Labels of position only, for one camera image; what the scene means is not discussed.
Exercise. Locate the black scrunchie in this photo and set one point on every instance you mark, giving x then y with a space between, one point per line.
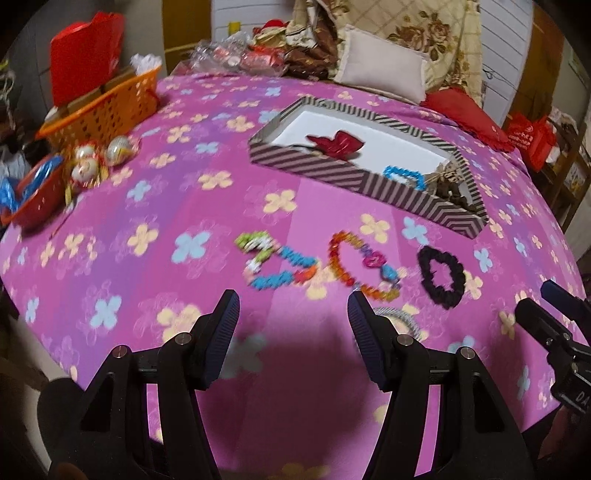
427 272

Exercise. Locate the small red basket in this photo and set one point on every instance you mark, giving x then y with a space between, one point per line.
41 198

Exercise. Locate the red white plush toy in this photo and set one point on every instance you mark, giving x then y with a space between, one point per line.
270 32

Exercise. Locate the wooden chair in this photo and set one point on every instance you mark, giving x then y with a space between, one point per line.
570 184

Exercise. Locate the orange plastic basket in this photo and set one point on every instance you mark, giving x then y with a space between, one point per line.
106 115

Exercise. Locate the red plastic packet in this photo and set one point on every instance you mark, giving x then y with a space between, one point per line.
263 62

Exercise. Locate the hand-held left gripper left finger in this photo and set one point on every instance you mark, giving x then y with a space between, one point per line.
221 332

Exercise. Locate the pink floral bedsheet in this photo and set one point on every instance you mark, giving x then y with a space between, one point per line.
161 258

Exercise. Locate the red ruffled pillow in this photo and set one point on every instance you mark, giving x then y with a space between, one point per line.
466 115

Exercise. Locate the blue foil wrapper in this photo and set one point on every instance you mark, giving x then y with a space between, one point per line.
11 196

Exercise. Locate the brown wooden door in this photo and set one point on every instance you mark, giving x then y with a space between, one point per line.
545 60

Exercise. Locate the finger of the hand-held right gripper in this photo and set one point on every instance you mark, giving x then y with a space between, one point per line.
542 321
563 297

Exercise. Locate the brown patterned cloth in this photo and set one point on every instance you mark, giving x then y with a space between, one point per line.
314 50

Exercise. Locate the silver bangle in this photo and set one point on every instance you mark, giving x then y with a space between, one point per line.
406 316

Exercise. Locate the clear plastic bag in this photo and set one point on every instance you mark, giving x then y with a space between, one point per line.
217 53

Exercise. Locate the striped cardboard box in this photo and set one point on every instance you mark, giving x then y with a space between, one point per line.
295 161

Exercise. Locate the red paper bag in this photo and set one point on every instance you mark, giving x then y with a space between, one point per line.
83 55

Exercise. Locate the white crumpled tissue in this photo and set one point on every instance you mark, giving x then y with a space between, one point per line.
145 62

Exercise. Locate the beige floral quilt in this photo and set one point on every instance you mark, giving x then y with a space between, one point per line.
438 32

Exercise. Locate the white pillow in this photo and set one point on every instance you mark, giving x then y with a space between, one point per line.
383 64

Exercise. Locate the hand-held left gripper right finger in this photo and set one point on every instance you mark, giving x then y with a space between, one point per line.
364 337

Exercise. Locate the red bow hair clip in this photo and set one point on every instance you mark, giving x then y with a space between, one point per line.
337 144

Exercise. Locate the red shopping bag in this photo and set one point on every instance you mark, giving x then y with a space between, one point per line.
531 138

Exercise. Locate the grey refrigerator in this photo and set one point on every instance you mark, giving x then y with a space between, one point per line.
32 55

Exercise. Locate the brown scrunchie with ribbon bow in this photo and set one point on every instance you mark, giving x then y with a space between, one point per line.
450 189

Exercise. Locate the white ornament ball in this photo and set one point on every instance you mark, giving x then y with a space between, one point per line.
120 150
83 175
87 154

